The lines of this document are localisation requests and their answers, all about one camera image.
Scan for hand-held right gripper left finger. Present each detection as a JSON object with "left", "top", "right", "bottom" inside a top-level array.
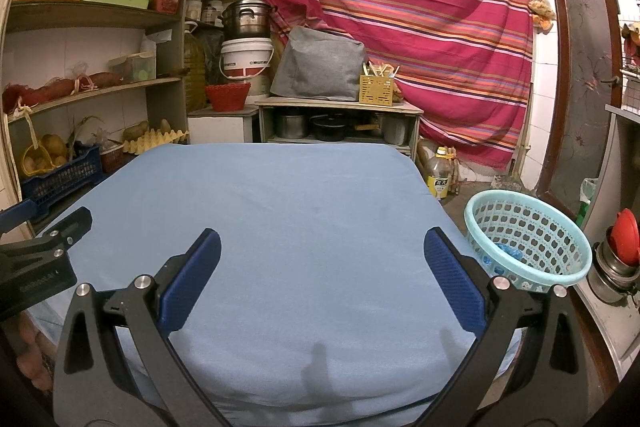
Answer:
[{"left": 52, "top": 228, "right": 236, "bottom": 427}]

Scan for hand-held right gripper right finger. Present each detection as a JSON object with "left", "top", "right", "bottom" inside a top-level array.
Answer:
[{"left": 415, "top": 227, "right": 590, "bottom": 427}]

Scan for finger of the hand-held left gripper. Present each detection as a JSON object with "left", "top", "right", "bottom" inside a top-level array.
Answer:
[
  {"left": 32, "top": 207, "right": 94, "bottom": 258},
  {"left": 0, "top": 199, "right": 40, "bottom": 235}
]

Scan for blue plastic bag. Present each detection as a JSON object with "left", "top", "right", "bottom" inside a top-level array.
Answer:
[{"left": 482, "top": 243, "right": 526, "bottom": 275}]

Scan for light blue plastic basket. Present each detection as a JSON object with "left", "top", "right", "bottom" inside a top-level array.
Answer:
[{"left": 464, "top": 191, "right": 593, "bottom": 294}]

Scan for person's left hand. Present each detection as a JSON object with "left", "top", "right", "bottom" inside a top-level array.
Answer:
[{"left": 12, "top": 319, "right": 55, "bottom": 392}]

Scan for blue plastic crate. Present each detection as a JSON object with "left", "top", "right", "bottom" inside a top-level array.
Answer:
[{"left": 20, "top": 142, "right": 103, "bottom": 210}]

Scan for yellow basket of potatoes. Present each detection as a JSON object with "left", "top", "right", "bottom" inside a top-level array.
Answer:
[{"left": 19, "top": 112, "right": 71, "bottom": 180}]

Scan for dark red basket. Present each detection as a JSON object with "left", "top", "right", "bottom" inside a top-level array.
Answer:
[{"left": 100, "top": 144, "right": 131, "bottom": 172}]

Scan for yellow capped oil bottle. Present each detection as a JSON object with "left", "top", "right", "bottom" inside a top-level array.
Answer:
[{"left": 426, "top": 147, "right": 455, "bottom": 202}]

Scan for blue table cover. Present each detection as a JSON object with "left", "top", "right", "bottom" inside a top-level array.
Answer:
[{"left": 30, "top": 142, "right": 526, "bottom": 427}]

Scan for yellow egg tray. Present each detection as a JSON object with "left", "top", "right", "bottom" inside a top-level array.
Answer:
[{"left": 122, "top": 128, "right": 191, "bottom": 155}]

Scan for red mesh bag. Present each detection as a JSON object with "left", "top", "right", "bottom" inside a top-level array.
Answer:
[{"left": 2, "top": 72, "right": 126, "bottom": 112}]

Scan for stacked steel pots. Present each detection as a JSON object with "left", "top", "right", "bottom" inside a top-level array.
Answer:
[{"left": 587, "top": 227, "right": 640, "bottom": 305}]

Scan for small white cabinet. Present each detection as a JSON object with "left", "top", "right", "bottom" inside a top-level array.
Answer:
[{"left": 187, "top": 104, "right": 260, "bottom": 145}]

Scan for steel container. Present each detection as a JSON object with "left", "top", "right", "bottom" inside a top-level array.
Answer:
[{"left": 382, "top": 114, "right": 408, "bottom": 145}]

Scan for clear plastic container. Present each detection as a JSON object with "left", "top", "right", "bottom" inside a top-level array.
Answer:
[{"left": 109, "top": 52, "right": 157, "bottom": 84}]

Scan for red lid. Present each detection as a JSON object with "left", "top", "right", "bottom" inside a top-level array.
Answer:
[{"left": 614, "top": 208, "right": 640, "bottom": 267}]

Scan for small steel pot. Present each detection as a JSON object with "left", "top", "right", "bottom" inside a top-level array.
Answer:
[{"left": 276, "top": 113, "right": 308, "bottom": 139}]

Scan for red plastic basin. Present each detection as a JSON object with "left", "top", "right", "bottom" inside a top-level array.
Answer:
[{"left": 205, "top": 82, "right": 252, "bottom": 112}]

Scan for grey kitchen counter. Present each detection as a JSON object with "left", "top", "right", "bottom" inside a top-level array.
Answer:
[{"left": 570, "top": 104, "right": 640, "bottom": 388}]

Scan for large oil jug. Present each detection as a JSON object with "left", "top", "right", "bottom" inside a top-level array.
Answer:
[{"left": 181, "top": 22, "right": 208, "bottom": 114}]

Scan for black cooking pot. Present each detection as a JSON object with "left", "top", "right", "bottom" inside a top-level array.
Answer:
[{"left": 310, "top": 114, "right": 348, "bottom": 142}]

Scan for yellow utensil holder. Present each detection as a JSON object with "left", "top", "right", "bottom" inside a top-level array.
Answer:
[{"left": 359, "top": 74, "right": 396, "bottom": 108}]

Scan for wooden shelf unit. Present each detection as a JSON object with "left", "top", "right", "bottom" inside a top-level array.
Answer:
[{"left": 0, "top": 0, "right": 193, "bottom": 208}]

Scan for low wooden cabinet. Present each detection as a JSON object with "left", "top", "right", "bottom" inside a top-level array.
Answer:
[{"left": 254, "top": 94, "right": 426, "bottom": 158}]

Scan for bundle of wooden utensils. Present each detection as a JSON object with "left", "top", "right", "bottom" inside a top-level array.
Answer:
[{"left": 362, "top": 61, "right": 402, "bottom": 78}]

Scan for white plastic bucket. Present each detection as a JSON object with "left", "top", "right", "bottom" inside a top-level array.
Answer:
[{"left": 219, "top": 38, "right": 276, "bottom": 82}]

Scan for brown framed door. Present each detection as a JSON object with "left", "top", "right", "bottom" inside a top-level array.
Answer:
[{"left": 535, "top": 0, "right": 623, "bottom": 220}]

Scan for grey fabric cover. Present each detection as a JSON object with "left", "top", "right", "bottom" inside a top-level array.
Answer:
[{"left": 270, "top": 26, "right": 368, "bottom": 102}]

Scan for steel stock pot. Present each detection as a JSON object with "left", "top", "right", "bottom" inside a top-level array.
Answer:
[{"left": 220, "top": 0, "right": 273, "bottom": 40}]

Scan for red striped cloth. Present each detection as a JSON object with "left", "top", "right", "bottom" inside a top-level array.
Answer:
[{"left": 256, "top": 0, "right": 536, "bottom": 168}]

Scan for hanging orange bag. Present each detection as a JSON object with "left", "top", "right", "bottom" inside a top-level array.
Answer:
[{"left": 530, "top": 0, "right": 557, "bottom": 32}]

